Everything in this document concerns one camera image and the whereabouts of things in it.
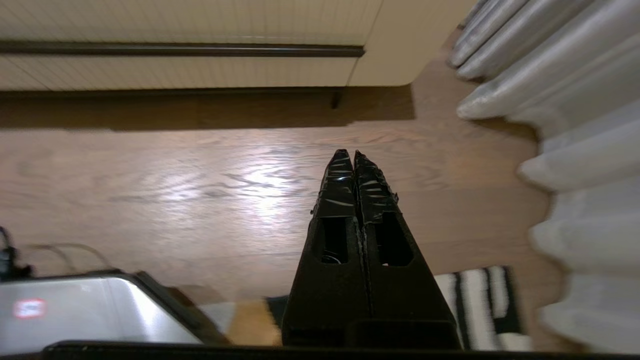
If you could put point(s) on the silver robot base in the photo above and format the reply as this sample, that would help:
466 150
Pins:
90 312

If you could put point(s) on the grey pleated curtain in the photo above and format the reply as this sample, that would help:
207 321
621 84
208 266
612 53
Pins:
575 75

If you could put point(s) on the long white cabinet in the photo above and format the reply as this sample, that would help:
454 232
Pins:
415 45

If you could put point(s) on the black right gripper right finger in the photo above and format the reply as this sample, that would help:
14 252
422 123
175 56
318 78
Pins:
415 300

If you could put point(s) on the zebra striped rug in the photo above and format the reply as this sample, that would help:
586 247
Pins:
475 310

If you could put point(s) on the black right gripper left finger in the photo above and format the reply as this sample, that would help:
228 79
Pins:
327 295

